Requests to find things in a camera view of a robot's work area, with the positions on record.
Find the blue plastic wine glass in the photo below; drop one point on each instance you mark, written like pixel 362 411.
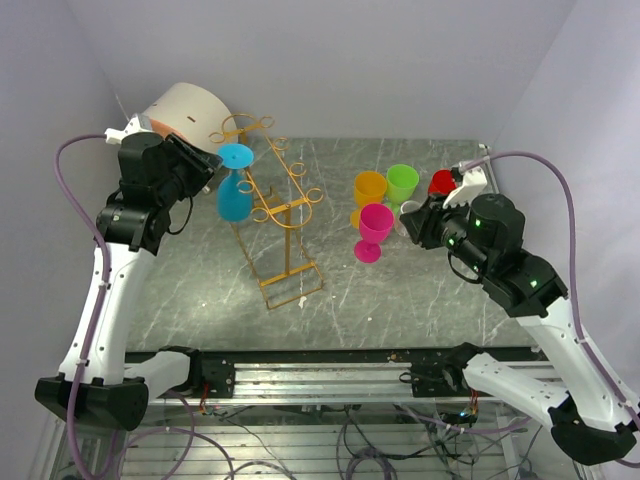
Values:
pixel 234 199

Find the red plastic wine glass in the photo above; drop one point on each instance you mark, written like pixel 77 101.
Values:
pixel 442 182

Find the white semicircular drawer box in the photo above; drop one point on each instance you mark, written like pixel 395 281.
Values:
pixel 192 113

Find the orange plastic wine glass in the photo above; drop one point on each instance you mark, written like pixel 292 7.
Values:
pixel 369 187

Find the pink plastic wine glass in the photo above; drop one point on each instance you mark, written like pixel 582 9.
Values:
pixel 375 224

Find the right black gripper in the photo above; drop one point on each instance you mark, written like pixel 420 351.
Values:
pixel 422 224

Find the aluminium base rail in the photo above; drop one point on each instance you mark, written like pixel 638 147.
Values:
pixel 279 377

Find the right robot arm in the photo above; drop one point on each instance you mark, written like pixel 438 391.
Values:
pixel 584 416

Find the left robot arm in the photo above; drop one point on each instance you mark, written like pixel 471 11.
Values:
pixel 128 232

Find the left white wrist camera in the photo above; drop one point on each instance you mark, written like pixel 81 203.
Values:
pixel 138 123

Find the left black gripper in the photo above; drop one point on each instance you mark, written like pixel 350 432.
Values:
pixel 202 164

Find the green plastic wine glass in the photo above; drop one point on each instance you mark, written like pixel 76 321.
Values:
pixel 402 181

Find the gold wire glass rack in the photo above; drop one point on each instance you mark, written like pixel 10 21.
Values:
pixel 282 205

